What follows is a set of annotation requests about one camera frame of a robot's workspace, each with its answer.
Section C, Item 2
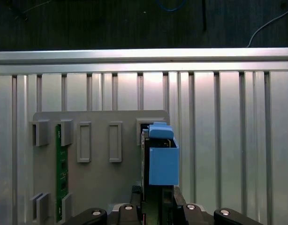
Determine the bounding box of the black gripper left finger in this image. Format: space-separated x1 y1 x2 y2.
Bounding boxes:
65 186 144 225

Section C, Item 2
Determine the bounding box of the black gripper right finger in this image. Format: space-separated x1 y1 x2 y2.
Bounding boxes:
173 186 264 225

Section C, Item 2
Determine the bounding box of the hard disk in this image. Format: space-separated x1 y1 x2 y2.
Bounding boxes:
139 121 181 225

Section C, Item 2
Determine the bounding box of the grey parts rack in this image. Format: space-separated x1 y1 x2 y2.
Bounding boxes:
29 110 170 225

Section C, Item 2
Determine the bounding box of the green RAM stick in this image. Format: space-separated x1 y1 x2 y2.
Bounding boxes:
55 124 69 223

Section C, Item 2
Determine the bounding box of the blue floor cable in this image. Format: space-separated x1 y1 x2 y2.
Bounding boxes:
157 0 187 12

